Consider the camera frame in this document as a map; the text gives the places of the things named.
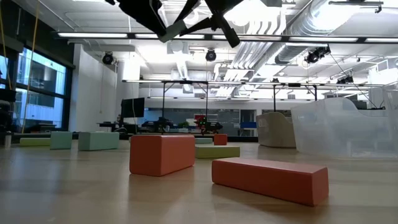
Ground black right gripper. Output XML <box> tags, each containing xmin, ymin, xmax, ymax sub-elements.
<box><xmin>174</xmin><ymin>0</ymin><xmax>246</xmax><ymax>49</ymax></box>

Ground red rectangular wooden block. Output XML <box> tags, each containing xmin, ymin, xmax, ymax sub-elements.
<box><xmin>213</xmin><ymin>133</ymin><xmax>228</xmax><ymax>146</ymax></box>
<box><xmin>129</xmin><ymin>134</ymin><xmax>197</xmax><ymax>177</ymax></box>
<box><xmin>211</xmin><ymin>157</ymin><xmax>330</xmax><ymax>207</ymax></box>

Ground green rectangular wooden block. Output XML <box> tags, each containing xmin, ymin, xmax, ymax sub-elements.
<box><xmin>195</xmin><ymin>145</ymin><xmax>241</xmax><ymax>159</ymax></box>
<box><xmin>19</xmin><ymin>137</ymin><xmax>51</xmax><ymax>147</ymax></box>

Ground small cyan wooden cube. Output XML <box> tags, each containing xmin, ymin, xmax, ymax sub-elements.
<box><xmin>50</xmin><ymin>131</ymin><xmax>73</xmax><ymax>151</ymax></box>

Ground long linear ceiling light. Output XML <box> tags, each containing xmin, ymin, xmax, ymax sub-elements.
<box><xmin>52</xmin><ymin>30</ymin><xmax>398</xmax><ymax>44</ymax></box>

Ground black computer monitor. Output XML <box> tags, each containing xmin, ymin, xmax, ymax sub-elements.
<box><xmin>120</xmin><ymin>97</ymin><xmax>146</xmax><ymax>118</ymax></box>

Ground background black robot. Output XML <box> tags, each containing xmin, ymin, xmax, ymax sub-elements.
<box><xmin>141</xmin><ymin>116</ymin><xmax>175</xmax><ymax>133</ymax></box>
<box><xmin>194</xmin><ymin>114</ymin><xmax>223</xmax><ymax>135</ymax></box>

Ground background dark desk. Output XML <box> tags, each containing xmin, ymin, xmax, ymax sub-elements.
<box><xmin>98</xmin><ymin>121</ymin><xmax>139</xmax><ymax>134</ymax></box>

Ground large glass window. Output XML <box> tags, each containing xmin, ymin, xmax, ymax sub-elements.
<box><xmin>0</xmin><ymin>46</ymin><xmax>74</xmax><ymax>133</ymax></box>

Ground black metal station frame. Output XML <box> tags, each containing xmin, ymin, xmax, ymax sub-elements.
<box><xmin>272</xmin><ymin>82</ymin><xmax>318</xmax><ymax>113</ymax></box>
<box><xmin>160</xmin><ymin>80</ymin><xmax>210</xmax><ymax>135</ymax></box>

